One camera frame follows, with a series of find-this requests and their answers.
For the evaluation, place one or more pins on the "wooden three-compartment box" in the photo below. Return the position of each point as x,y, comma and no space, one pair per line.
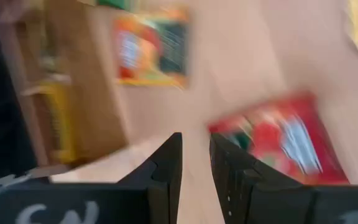
98,93

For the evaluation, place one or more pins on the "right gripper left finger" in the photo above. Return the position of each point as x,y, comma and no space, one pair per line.
166,174

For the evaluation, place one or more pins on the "orange tea bag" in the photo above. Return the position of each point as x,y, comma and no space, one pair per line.
148,49

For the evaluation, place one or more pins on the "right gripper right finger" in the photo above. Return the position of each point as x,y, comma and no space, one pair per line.
244,193

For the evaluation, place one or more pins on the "red tea bag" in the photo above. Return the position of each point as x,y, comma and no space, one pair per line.
291,140

